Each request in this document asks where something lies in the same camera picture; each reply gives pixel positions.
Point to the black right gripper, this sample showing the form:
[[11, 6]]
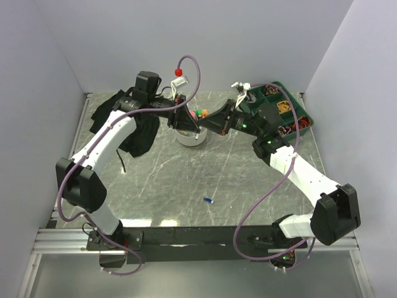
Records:
[[218, 121]]

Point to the dark patterned rolled tie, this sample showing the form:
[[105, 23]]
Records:
[[283, 131]]

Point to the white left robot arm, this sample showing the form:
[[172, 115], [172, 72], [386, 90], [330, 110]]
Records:
[[127, 121]]

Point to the green compartment tray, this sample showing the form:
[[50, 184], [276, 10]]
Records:
[[287, 118]]

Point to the small blue eraser cap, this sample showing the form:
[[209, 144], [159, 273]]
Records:
[[208, 200]]

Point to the aluminium frame rail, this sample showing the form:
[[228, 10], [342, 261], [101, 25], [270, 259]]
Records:
[[143, 197]]

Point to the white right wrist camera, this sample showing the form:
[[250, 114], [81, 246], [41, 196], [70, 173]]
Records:
[[242, 89]]

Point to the yellow rolled tie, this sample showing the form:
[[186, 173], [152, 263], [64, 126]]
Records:
[[283, 107]]

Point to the white round desk organizer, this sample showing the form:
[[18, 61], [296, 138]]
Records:
[[188, 139]]

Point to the black base bar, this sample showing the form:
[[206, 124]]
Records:
[[160, 244]]

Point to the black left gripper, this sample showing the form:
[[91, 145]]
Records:
[[182, 118]]

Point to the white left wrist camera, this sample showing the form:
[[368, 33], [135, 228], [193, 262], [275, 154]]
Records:
[[178, 82]]

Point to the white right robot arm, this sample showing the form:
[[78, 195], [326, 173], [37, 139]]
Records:
[[336, 207]]

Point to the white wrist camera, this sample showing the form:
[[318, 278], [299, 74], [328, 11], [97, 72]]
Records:
[[178, 82], [242, 89]]

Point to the brown patterned rolled tie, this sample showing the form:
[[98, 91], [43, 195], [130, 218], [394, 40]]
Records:
[[270, 90]]

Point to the orange navy rolled tie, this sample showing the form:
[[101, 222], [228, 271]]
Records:
[[303, 122]]

